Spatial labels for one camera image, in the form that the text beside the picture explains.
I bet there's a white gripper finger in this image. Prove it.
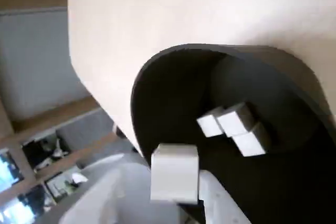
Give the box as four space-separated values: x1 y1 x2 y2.
198 170 253 224
59 165 182 224

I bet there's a white cube block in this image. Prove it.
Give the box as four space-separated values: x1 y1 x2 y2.
150 143 200 205
216 102 257 138
196 106 226 138
232 121 276 157

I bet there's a black pot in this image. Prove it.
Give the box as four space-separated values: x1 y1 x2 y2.
130 42 336 224

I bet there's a dark office equipment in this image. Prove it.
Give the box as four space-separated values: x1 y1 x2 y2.
22 134 71 169

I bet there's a wooden partition frame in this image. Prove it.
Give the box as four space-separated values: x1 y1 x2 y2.
0 0 127 183

